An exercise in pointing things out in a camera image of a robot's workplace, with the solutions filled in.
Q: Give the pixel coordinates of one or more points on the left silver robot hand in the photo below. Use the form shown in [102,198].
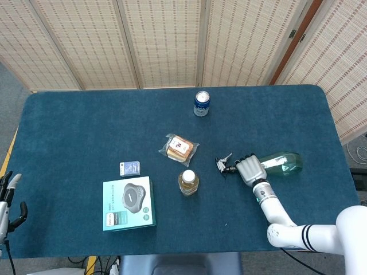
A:
[4,212]

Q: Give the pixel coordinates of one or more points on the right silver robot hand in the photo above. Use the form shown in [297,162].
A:
[252,170]

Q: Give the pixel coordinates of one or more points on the green spray bottle black trigger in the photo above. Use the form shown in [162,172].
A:
[284,164]

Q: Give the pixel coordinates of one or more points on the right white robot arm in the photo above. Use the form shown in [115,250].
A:
[275,209]

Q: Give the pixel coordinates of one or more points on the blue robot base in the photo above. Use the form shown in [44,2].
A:
[177,265]

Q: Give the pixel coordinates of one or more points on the yellow tea drink bottle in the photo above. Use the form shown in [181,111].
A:
[188,183]

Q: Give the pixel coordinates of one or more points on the plastic wrapped sandwich bread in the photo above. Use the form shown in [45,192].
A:
[179,149]

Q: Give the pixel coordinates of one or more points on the blue white drink can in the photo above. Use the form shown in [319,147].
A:
[201,104]

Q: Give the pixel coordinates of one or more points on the white floor box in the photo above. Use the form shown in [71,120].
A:
[63,271]

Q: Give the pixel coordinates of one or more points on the black floor equipment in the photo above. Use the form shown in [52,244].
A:
[359,174]

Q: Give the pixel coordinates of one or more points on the blue velvet tablecloth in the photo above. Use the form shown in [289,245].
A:
[86,129]

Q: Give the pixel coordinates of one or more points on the small blue card box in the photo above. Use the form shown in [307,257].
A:
[130,168]

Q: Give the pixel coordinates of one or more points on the white power strip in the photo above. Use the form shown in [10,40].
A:
[113,270]

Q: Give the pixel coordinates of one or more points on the teal Philips speaker box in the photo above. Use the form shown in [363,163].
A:
[129,204]

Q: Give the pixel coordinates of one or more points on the metal screen hinge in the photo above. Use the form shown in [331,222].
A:
[292,33]
[302,38]

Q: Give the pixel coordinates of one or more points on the woven bamboo folding screen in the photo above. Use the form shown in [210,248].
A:
[163,43]

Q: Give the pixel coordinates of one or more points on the brown wooden post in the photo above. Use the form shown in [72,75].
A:
[289,54]

